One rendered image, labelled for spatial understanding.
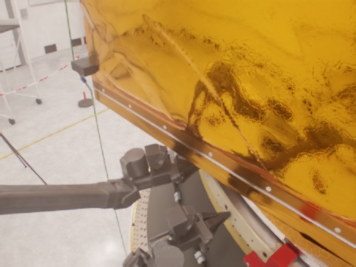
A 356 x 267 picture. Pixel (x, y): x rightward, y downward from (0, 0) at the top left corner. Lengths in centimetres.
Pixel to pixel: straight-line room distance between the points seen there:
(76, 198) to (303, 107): 51
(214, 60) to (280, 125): 15
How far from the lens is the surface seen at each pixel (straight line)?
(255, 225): 59
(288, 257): 54
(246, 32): 37
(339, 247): 57
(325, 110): 36
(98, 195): 63
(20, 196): 57
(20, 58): 754
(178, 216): 50
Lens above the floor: 218
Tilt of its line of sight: 36 degrees down
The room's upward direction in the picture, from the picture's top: 3 degrees clockwise
